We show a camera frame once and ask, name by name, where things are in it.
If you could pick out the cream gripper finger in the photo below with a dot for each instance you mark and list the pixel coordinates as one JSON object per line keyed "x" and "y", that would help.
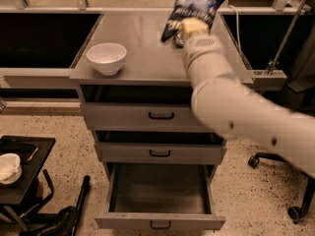
{"x": 195, "y": 25}
{"x": 183, "y": 34}

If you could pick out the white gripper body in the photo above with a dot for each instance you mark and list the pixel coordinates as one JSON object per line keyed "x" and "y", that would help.
{"x": 201, "y": 46}

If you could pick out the blue chip bag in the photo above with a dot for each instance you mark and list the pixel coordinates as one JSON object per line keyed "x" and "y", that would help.
{"x": 204, "y": 10}

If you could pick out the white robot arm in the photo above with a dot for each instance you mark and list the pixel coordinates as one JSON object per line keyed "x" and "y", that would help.
{"x": 224, "y": 104}

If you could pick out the grey drawer cabinet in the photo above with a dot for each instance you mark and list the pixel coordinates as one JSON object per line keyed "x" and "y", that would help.
{"x": 148, "y": 61}

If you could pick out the grey top drawer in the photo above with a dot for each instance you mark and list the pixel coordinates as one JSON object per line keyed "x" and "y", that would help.
{"x": 139, "y": 108}

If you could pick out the grey drawer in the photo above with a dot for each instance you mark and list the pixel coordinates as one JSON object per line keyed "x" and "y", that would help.
{"x": 159, "y": 147}
{"x": 139, "y": 108}
{"x": 160, "y": 197}

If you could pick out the grey middle drawer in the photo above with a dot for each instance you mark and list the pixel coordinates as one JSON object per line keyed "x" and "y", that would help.
{"x": 159, "y": 147}

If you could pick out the grey bottom drawer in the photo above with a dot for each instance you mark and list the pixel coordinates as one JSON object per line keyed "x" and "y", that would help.
{"x": 160, "y": 197}

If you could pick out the soda can lying down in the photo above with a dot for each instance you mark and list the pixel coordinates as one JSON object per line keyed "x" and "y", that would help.
{"x": 178, "y": 39}

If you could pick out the white bowl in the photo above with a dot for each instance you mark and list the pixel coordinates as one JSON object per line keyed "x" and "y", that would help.
{"x": 107, "y": 58}

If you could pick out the black office chair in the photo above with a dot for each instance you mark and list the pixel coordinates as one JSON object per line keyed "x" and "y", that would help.
{"x": 300, "y": 190}

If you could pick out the black side table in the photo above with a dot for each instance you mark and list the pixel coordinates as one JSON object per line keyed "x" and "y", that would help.
{"x": 15, "y": 199}

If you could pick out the white cup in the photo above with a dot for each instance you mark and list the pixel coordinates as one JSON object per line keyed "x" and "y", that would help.
{"x": 10, "y": 168}

